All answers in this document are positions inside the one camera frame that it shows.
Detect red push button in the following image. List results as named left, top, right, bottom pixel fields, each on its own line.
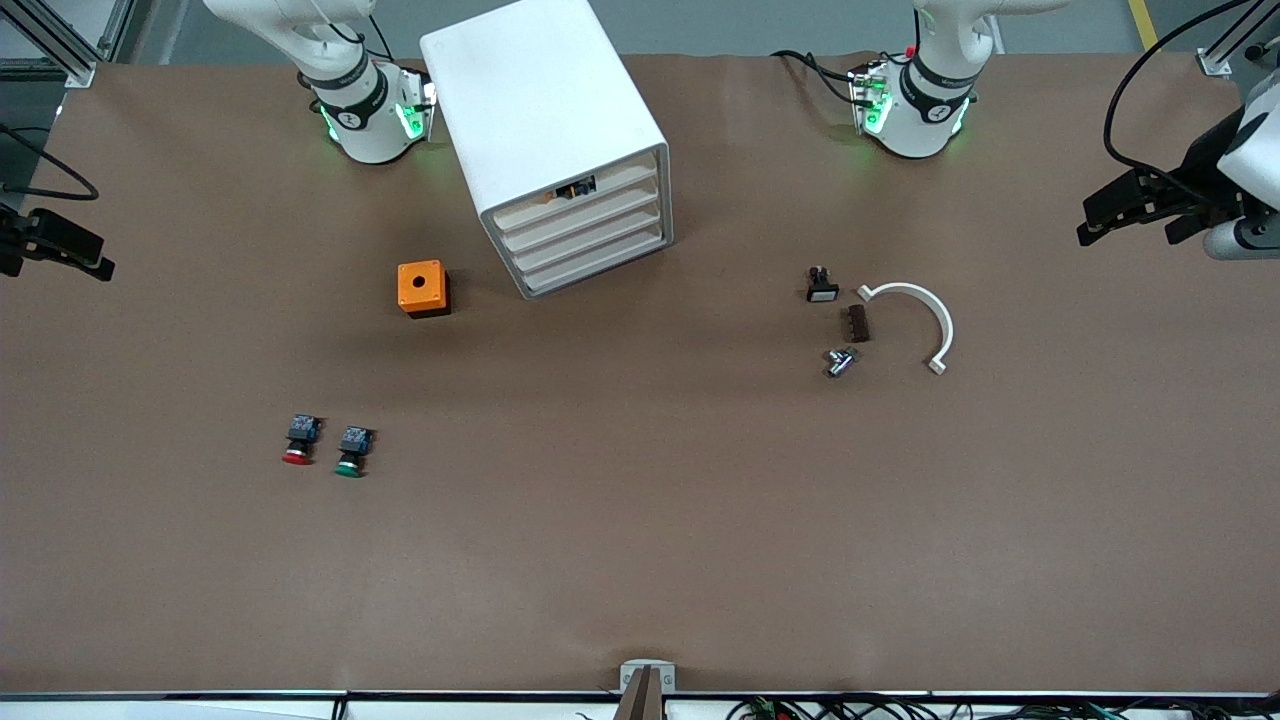
left=281, top=414, right=323, bottom=467

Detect green push button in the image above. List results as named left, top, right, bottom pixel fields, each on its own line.
left=333, top=425, right=376, bottom=479

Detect white drawer cabinet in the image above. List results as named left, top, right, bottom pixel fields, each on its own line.
left=420, top=0, right=674, bottom=301

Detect white curved plastic clip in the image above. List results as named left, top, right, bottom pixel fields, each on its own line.
left=857, top=282, right=955, bottom=376

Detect orange box with hole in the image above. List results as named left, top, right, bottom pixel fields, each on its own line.
left=397, top=260, right=451, bottom=319

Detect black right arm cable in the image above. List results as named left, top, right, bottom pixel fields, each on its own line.
left=0, top=124, right=102, bottom=201

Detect aluminium frame profile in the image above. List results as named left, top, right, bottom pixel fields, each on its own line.
left=98, top=0, right=138, bottom=63
left=0, top=0, right=101, bottom=89
left=1197, top=0, right=1280, bottom=79

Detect tangled black green cables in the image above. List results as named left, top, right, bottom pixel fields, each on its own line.
left=725, top=695, right=1280, bottom=720

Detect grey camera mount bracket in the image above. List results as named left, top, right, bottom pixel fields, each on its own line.
left=618, top=658, right=678, bottom=720

